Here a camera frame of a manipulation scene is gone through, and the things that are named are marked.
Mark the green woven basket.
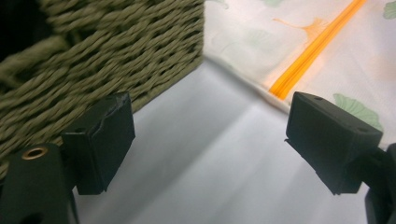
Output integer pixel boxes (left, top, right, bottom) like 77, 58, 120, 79
0, 0, 206, 181

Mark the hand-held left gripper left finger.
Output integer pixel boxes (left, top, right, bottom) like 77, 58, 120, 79
60, 91, 136, 196

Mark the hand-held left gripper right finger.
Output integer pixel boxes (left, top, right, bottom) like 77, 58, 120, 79
284, 91, 384, 196

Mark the white leaf-print laundry bag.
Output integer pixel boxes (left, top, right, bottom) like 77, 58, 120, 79
203, 0, 396, 147

